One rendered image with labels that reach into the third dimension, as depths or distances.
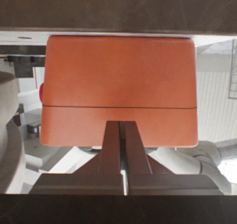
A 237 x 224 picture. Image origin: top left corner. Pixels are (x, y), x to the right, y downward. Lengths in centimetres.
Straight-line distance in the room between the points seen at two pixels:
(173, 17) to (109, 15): 6
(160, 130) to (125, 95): 6
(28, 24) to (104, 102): 11
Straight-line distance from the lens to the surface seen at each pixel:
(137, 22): 18
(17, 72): 144
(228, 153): 91
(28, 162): 327
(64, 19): 19
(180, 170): 66
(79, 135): 20
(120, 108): 19
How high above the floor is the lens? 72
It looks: 14 degrees up
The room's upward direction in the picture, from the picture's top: 179 degrees counter-clockwise
